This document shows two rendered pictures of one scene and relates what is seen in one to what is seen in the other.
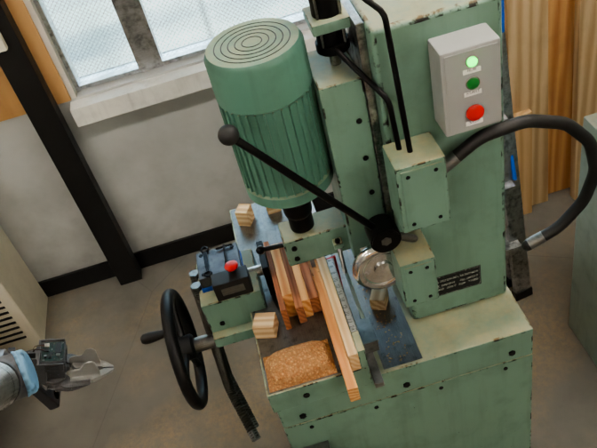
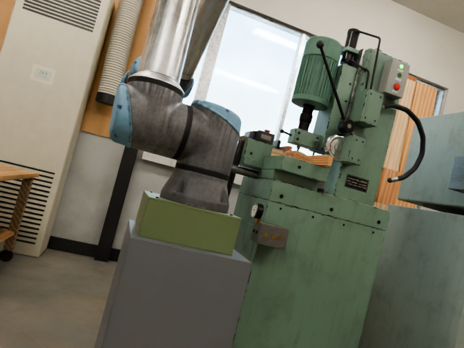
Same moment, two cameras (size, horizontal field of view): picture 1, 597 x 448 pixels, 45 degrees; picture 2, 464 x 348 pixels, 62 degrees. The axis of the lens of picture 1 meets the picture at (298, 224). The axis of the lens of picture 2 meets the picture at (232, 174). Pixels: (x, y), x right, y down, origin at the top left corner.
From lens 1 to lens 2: 163 cm
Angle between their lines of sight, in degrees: 46
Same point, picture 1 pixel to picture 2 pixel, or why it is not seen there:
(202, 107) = not seen: hidden behind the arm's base
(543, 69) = not seen: hidden behind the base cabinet
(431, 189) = (375, 105)
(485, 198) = (381, 143)
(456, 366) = (354, 213)
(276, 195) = (311, 93)
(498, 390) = (365, 249)
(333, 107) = (344, 72)
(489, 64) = (405, 72)
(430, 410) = (333, 240)
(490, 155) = (389, 123)
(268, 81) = (333, 45)
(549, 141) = not seen: hidden behind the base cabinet
